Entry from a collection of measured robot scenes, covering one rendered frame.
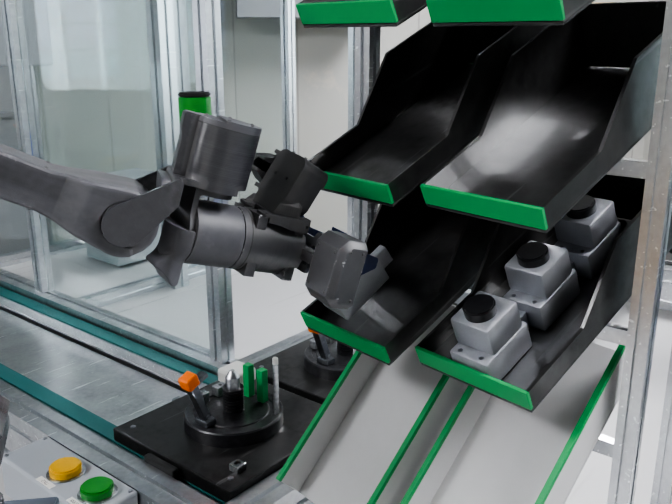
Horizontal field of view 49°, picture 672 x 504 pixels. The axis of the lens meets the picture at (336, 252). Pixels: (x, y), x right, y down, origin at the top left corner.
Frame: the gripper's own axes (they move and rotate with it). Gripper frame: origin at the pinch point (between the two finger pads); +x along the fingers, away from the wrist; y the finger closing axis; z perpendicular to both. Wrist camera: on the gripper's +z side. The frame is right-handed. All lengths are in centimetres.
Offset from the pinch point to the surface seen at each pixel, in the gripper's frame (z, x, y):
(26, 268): -52, 14, 155
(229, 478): -33.3, 3.6, 13.0
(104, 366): -42, 6, 66
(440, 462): -18.7, 13.4, -9.7
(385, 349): -7.4, 3.6, -7.1
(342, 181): 7.0, -1.5, 0.1
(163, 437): -35.2, 0.9, 27.1
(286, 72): 22, 70, 136
